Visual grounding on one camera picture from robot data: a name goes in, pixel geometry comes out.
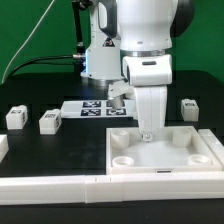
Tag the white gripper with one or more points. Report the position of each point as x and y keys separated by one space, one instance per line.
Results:
x=149 y=76

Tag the white square tabletop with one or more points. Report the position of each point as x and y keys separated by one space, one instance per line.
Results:
x=172 y=149

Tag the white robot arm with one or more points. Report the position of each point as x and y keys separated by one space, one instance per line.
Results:
x=128 y=52

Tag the white left fence piece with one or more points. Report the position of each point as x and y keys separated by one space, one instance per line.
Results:
x=3 y=146

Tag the white marker base plate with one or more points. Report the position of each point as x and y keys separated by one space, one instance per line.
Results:
x=96 y=109

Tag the white front fence rail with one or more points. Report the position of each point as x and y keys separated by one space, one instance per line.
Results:
x=111 y=188

